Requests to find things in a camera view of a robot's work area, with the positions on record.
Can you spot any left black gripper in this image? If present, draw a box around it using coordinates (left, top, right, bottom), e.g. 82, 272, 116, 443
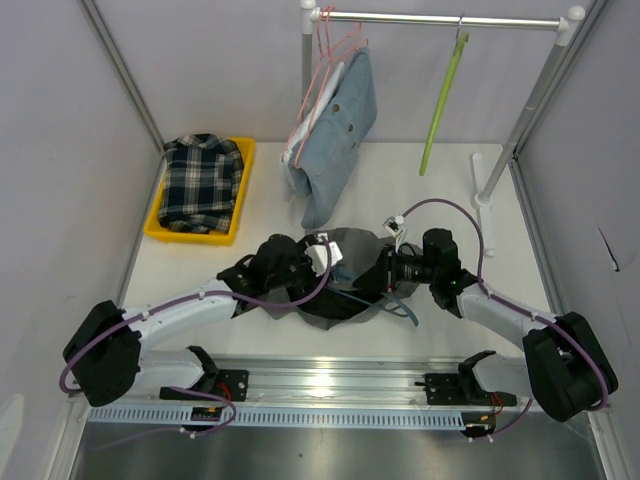
267, 235, 333, 298

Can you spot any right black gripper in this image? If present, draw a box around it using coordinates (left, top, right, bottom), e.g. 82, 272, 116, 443
353, 243, 438, 294

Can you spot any grey garment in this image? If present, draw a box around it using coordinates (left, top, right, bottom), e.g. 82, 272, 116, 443
234, 227, 426, 332

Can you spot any white skirt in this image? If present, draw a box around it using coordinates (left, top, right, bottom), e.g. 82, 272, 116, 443
280, 62, 344, 202

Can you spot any light blue denim skirt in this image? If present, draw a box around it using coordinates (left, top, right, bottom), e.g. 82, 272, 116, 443
286, 47, 377, 230

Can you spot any pink wire hanger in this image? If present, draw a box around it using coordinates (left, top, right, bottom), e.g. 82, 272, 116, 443
287, 23, 368, 169
282, 1, 334, 168

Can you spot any blue plastic hanger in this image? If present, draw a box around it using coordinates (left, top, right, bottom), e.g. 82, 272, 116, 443
322, 282, 419, 330

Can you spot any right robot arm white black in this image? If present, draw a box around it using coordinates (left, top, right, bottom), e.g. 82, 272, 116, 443
354, 228, 619, 422

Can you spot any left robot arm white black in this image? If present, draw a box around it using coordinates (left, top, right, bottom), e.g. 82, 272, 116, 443
59, 234, 343, 407

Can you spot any green plastic hanger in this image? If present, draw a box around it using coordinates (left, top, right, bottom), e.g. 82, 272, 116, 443
419, 18, 469, 176

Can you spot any plaid garment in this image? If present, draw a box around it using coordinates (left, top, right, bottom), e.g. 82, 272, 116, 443
157, 133, 244, 234

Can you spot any yellow plastic tray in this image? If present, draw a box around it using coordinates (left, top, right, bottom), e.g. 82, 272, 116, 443
144, 137, 256, 246

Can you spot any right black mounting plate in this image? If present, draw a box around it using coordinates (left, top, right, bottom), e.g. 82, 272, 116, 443
415, 373, 517, 407

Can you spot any black mounting plate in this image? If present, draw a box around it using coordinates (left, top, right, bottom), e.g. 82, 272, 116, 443
415, 373, 517, 407
200, 369, 249, 402

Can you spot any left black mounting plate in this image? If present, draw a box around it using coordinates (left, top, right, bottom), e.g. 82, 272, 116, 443
200, 369, 249, 402

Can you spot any metal clothes rack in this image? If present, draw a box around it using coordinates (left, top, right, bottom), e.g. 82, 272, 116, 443
282, 1, 587, 258

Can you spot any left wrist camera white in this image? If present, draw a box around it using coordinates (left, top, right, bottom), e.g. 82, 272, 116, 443
304, 232, 343, 276

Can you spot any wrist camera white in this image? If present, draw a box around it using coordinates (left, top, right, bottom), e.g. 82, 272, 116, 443
304, 232, 343, 276
383, 215, 407, 252

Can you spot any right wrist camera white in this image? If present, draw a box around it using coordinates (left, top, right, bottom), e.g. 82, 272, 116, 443
383, 215, 407, 252

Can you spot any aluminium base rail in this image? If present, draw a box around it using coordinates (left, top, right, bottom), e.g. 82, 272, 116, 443
69, 352, 566, 414

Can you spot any white slotted cable duct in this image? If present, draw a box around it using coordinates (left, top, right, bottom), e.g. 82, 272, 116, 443
88, 405, 466, 431

